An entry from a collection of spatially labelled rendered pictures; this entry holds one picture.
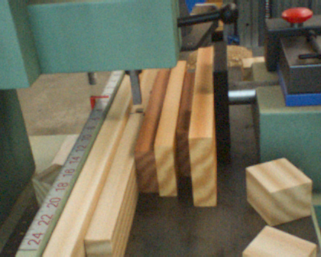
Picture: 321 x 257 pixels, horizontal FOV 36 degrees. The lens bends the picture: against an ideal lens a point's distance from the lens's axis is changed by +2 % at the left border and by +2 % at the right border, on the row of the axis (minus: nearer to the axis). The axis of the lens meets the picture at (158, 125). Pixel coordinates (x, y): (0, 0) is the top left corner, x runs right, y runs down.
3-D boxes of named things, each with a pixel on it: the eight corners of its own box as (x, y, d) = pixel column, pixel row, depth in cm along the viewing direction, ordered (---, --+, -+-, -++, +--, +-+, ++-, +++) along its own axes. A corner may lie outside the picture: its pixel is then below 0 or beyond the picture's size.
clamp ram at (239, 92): (290, 149, 50) (293, 66, 46) (215, 151, 51) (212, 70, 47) (280, 110, 58) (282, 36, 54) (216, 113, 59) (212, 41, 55)
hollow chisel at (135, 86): (141, 104, 53) (135, 60, 51) (133, 105, 53) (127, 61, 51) (142, 101, 54) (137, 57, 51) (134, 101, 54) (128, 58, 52)
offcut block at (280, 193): (246, 200, 44) (245, 167, 43) (283, 190, 45) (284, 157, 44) (270, 227, 41) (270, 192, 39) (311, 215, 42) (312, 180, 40)
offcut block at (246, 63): (270, 89, 65) (270, 65, 64) (243, 92, 65) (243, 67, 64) (267, 80, 68) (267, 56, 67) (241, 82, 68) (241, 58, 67)
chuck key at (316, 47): (344, 60, 45) (345, 50, 44) (298, 63, 45) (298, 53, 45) (329, 37, 51) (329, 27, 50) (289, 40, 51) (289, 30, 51)
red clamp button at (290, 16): (314, 22, 51) (314, 12, 50) (283, 25, 51) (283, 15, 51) (309, 14, 53) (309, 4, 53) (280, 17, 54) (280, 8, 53)
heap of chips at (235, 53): (254, 65, 74) (254, 53, 73) (186, 69, 75) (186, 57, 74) (251, 50, 80) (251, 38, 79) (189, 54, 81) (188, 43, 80)
